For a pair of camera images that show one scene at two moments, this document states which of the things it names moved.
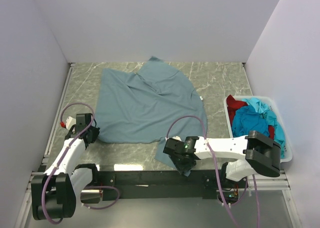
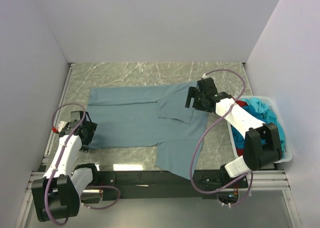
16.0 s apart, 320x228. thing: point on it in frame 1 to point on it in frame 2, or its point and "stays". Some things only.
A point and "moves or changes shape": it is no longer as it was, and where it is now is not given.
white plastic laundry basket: (288, 150) stays
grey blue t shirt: (139, 107) moves or changes shape
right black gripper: (180, 167) to (195, 92)
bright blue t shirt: (257, 116) stays
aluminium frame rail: (277, 179) stays
